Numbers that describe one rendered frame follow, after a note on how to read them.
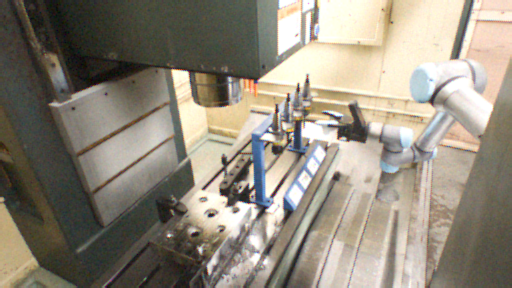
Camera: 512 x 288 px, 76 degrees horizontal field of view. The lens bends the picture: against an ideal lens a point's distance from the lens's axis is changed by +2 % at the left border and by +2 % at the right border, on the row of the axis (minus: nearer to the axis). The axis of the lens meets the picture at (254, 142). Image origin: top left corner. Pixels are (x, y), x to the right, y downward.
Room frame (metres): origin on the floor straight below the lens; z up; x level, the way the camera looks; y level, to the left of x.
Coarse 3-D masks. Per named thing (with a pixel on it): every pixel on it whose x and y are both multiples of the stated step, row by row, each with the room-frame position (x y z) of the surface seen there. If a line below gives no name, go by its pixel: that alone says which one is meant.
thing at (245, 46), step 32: (64, 0) 1.01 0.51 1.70; (96, 0) 0.95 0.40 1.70; (128, 0) 0.89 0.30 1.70; (160, 0) 0.84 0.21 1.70; (192, 0) 0.80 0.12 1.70; (224, 0) 0.76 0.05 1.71; (256, 0) 0.73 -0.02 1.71; (96, 32) 0.96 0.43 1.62; (128, 32) 0.90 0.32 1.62; (160, 32) 0.85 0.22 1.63; (192, 32) 0.80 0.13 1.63; (224, 32) 0.76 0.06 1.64; (256, 32) 0.73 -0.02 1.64; (160, 64) 0.86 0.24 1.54; (192, 64) 0.81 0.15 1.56; (224, 64) 0.77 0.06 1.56; (256, 64) 0.73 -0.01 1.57
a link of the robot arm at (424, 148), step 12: (468, 60) 0.94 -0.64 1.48; (480, 72) 0.91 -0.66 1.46; (480, 84) 0.90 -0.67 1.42; (432, 120) 1.03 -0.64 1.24; (444, 120) 0.99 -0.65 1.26; (420, 132) 1.08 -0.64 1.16; (432, 132) 1.02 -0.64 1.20; (444, 132) 1.01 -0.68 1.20; (420, 144) 1.06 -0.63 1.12; (432, 144) 1.03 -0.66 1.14; (420, 156) 1.06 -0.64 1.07; (432, 156) 1.07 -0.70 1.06
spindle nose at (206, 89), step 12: (192, 84) 0.88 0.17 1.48; (204, 84) 0.86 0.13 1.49; (216, 84) 0.85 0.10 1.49; (228, 84) 0.86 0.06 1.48; (240, 84) 0.89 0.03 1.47; (192, 96) 0.90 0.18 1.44; (204, 96) 0.86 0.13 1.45; (216, 96) 0.85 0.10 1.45; (228, 96) 0.86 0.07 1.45; (240, 96) 0.89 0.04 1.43
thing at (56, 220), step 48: (0, 0) 0.93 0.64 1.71; (48, 0) 1.12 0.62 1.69; (0, 48) 0.89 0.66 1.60; (48, 48) 0.96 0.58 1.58; (0, 96) 0.85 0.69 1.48; (48, 96) 0.95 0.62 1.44; (0, 144) 1.00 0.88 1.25; (48, 144) 0.90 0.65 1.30; (0, 192) 1.01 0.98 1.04; (48, 192) 0.86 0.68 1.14; (48, 240) 0.91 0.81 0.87; (96, 240) 0.91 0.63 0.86
